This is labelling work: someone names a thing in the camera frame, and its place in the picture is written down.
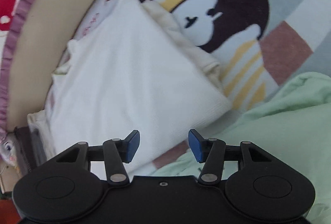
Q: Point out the cream waffle knit garment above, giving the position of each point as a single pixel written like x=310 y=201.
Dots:
x=135 y=71

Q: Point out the folded grey garment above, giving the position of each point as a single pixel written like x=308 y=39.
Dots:
x=38 y=150

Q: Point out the folded dark brown sweater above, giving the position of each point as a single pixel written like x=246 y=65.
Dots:
x=25 y=154

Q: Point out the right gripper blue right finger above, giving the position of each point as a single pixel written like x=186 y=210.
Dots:
x=211 y=153

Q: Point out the beige bedside cabinet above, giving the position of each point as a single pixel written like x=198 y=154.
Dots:
x=9 y=177

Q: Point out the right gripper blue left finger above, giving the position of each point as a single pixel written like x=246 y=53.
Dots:
x=116 y=152

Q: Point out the light green garment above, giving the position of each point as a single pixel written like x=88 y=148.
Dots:
x=294 y=127

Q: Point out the grey bunny plush toy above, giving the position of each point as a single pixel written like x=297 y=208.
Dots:
x=8 y=150

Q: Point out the beige bed base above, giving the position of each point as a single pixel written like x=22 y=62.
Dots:
x=49 y=25

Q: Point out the folded cream garment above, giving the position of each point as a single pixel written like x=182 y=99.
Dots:
x=38 y=125

